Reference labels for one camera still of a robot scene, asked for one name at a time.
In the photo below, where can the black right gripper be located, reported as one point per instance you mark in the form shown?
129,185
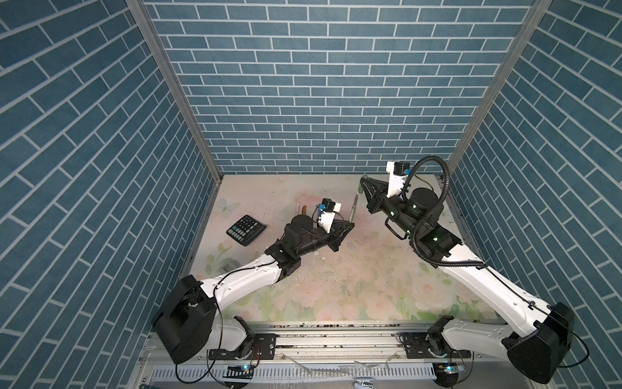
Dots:
378,199

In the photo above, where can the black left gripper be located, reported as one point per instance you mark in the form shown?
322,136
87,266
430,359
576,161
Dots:
334,237

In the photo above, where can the green pen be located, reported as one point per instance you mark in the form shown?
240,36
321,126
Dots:
353,208

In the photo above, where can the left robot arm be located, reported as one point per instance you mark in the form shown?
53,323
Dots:
191,317

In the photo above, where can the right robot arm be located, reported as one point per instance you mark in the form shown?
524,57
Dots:
535,337

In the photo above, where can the black calculator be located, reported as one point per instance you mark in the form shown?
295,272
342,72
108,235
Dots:
246,230

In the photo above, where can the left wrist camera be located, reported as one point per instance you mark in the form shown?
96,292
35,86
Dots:
327,210

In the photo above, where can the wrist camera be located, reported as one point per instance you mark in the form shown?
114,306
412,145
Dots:
327,210
398,171

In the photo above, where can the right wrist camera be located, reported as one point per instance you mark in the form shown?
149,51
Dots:
398,171

